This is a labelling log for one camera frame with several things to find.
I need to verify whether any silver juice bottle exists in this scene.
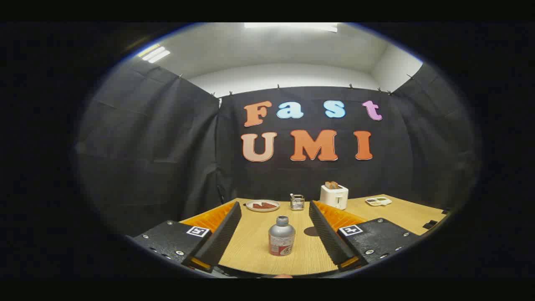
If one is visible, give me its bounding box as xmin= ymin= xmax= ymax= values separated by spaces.
xmin=268 ymin=216 xmax=296 ymax=256

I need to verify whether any white round plate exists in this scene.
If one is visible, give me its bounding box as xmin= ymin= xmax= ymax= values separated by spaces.
xmin=245 ymin=199 xmax=280 ymax=212

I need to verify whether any black backdrop cloth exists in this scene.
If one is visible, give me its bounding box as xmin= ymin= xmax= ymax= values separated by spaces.
xmin=75 ymin=61 xmax=481 ymax=237

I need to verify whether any ceiling light panel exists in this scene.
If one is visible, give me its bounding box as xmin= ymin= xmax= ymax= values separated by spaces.
xmin=245 ymin=23 xmax=338 ymax=33

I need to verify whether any small black clamp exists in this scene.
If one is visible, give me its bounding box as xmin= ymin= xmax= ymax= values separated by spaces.
xmin=422 ymin=208 xmax=450 ymax=230

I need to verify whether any wooden table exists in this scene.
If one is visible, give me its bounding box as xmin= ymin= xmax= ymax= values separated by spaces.
xmin=180 ymin=194 xmax=450 ymax=276

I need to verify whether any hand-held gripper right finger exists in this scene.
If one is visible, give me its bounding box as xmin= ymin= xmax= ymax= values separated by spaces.
xmin=308 ymin=200 xmax=423 ymax=272

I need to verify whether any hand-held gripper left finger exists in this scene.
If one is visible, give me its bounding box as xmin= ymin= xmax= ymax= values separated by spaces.
xmin=130 ymin=202 xmax=243 ymax=274

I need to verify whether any white toaster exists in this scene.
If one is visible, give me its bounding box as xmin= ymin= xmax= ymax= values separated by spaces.
xmin=320 ymin=184 xmax=349 ymax=210

